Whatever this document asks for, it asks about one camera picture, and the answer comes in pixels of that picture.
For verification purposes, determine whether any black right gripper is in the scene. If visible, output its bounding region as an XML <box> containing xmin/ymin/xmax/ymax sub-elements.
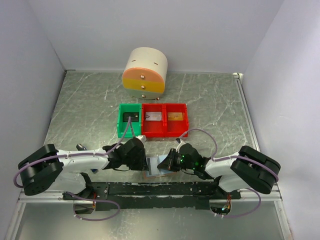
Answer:
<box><xmin>157</xmin><ymin>148</ymin><xmax>195</xmax><ymax>172</ymax></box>

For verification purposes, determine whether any tan leather card holder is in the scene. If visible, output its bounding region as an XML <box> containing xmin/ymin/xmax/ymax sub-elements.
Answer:
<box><xmin>143</xmin><ymin>155</ymin><xmax>175</xmax><ymax>179</ymax></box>

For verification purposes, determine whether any silver crest card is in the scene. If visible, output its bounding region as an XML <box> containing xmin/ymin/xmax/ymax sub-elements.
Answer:
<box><xmin>145</xmin><ymin>112</ymin><xmax>162</xmax><ymax>122</ymax></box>

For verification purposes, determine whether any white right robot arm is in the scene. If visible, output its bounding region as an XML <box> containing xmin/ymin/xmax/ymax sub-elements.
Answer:
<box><xmin>157</xmin><ymin>143</ymin><xmax>281</xmax><ymax>199</ymax></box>

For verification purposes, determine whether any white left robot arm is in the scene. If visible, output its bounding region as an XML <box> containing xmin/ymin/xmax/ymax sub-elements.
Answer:
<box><xmin>13</xmin><ymin>135</ymin><xmax>148</xmax><ymax>200</ymax></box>

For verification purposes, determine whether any card with magnetic stripe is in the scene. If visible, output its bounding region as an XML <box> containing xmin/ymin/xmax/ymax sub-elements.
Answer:
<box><xmin>146</xmin><ymin>156</ymin><xmax>159</xmax><ymax>176</ymax></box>

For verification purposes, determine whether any black credit card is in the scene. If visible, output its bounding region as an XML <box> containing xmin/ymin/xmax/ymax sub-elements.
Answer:
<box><xmin>122</xmin><ymin>112</ymin><xmax>140</xmax><ymax>122</ymax></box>

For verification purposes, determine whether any gold credit card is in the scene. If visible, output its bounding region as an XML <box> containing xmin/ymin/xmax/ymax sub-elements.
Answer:
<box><xmin>167</xmin><ymin>112</ymin><xmax>184</xmax><ymax>121</ymax></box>

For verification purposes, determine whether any right red plastic bin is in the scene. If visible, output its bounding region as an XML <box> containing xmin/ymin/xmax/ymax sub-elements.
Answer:
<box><xmin>164</xmin><ymin>103</ymin><xmax>189</xmax><ymax>138</ymax></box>

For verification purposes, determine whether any red plastic bin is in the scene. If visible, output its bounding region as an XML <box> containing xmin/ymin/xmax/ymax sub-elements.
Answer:
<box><xmin>141</xmin><ymin>103</ymin><xmax>165</xmax><ymax>138</ymax></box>
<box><xmin>164</xmin><ymin>103</ymin><xmax>189</xmax><ymax>138</ymax></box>

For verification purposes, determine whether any middle red plastic bin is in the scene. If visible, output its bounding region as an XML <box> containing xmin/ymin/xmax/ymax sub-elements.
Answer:
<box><xmin>141</xmin><ymin>103</ymin><xmax>165</xmax><ymax>138</ymax></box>

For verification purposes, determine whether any green plastic bin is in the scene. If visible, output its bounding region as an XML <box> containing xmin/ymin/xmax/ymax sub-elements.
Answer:
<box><xmin>117</xmin><ymin>103</ymin><xmax>142</xmax><ymax>138</ymax></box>

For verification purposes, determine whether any blue black lighter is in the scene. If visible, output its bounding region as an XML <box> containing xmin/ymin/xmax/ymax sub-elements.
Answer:
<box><xmin>76</xmin><ymin>143</ymin><xmax>98</xmax><ymax>174</ymax></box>

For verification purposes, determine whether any round cream drawer cabinet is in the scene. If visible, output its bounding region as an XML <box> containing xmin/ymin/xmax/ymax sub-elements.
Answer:
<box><xmin>122</xmin><ymin>47</ymin><xmax>168</xmax><ymax>100</ymax></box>

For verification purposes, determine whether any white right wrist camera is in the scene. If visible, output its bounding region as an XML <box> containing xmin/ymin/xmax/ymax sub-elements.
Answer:
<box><xmin>175</xmin><ymin>138</ymin><xmax>186</xmax><ymax>153</ymax></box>

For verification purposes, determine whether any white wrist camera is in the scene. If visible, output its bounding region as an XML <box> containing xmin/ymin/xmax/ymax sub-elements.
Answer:
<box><xmin>136</xmin><ymin>135</ymin><xmax>147</xmax><ymax>143</ymax></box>
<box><xmin>175</xmin><ymin>138</ymin><xmax>186</xmax><ymax>153</ymax></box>

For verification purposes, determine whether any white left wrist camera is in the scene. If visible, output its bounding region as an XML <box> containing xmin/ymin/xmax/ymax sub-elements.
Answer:
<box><xmin>136</xmin><ymin>135</ymin><xmax>147</xmax><ymax>143</ymax></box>

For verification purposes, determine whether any aluminium frame rail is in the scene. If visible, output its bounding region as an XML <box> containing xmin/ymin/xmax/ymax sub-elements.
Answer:
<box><xmin>18</xmin><ymin>181</ymin><xmax>282</xmax><ymax>203</ymax></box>

